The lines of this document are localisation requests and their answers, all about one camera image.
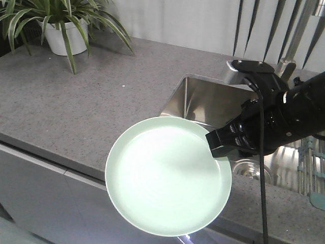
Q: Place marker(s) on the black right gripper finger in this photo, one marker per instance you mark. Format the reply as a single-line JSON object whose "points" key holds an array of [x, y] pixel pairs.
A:
{"points": [[229, 151], [225, 137]]}

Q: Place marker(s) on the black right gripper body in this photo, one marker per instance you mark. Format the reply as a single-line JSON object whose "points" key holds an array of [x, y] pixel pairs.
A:
{"points": [[259, 128]]}

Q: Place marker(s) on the light green round plate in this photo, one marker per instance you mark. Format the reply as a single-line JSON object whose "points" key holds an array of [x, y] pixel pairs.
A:
{"points": [[161, 177]]}

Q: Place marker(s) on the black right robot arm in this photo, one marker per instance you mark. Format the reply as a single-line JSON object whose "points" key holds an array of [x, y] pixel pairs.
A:
{"points": [[303, 109]]}

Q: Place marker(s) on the teal roll-up drying rack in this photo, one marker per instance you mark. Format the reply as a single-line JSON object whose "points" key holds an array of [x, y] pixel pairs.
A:
{"points": [[311, 169]]}

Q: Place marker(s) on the stainless steel sink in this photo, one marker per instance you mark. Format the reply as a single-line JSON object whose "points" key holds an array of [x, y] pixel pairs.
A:
{"points": [[211, 104]]}

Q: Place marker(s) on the white pleated curtain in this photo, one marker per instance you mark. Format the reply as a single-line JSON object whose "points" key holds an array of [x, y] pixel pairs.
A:
{"points": [[259, 30]]}

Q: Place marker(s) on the white plant pot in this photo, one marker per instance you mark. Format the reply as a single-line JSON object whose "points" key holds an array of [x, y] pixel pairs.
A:
{"points": [[55, 40]]}

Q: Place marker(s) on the grey cabinet with drawers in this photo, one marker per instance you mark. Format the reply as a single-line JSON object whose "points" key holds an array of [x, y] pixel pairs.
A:
{"points": [[63, 206]]}

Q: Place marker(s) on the green potted plant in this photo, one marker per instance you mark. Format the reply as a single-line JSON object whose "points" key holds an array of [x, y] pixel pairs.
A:
{"points": [[15, 15]]}

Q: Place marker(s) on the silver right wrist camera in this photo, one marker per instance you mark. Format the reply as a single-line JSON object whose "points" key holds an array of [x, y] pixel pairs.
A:
{"points": [[236, 70]]}

